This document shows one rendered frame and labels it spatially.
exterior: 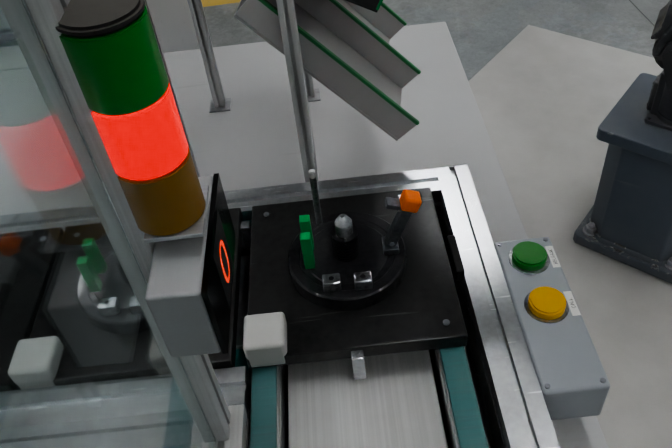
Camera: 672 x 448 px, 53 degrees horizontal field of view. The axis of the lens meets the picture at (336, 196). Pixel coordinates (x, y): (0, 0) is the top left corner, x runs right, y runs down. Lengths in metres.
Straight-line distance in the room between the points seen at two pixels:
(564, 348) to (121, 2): 0.56
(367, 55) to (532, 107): 0.36
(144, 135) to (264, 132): 0.80
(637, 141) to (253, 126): 0.66
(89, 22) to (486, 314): 0.54
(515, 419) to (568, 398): 0.07
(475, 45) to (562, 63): 1.75
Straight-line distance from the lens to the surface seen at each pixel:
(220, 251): 0.50
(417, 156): 1.12
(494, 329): 0.76
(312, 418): 0.76
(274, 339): 0.73
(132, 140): 0.41
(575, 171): 1.11
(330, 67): 0.88
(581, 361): 0.75
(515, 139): 1.16
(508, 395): 0.72
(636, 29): 3.31
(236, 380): 0.74
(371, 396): 0.76
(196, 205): 0.46
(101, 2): 0.40
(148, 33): 0.39
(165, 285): 0.46
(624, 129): 0.87
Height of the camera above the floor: 1.57
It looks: 43 degrees down
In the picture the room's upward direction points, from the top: 7 degrees counter-clockwise
